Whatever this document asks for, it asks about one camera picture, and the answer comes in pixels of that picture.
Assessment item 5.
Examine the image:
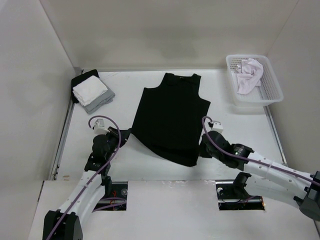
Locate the crumpled white tank top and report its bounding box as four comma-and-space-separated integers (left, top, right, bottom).
235, 58, 264, 95

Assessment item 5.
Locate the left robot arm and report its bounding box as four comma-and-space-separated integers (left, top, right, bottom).
42, 127, 131, 240

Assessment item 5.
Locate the white perforated plastic basket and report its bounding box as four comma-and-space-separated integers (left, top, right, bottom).
225, 54, 284, 107

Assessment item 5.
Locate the folded white tank top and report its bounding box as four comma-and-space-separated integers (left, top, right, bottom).
72, 76, 108, 106

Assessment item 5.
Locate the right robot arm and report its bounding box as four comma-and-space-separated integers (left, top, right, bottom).
200, 131, 320, 221

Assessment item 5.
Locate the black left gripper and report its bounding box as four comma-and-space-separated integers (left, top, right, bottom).
104, 126, 131, 160

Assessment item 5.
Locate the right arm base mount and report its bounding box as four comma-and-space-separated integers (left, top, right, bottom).
215, 172, 265, 211

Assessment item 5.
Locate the black tank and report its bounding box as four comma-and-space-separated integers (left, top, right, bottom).
131, 73, 211, 167
70, 69, 100, 104

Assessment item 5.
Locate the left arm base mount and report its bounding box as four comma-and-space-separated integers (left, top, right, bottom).
94, 181, 129, 211

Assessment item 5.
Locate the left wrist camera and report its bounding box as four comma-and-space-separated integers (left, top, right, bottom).
92, 118, 109, 135

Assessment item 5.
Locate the folded grey tank top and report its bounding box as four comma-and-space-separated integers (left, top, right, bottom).
83, 87, 116, 115

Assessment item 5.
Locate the folded black tank top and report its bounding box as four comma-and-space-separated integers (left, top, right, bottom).
70, 69, 100, 104

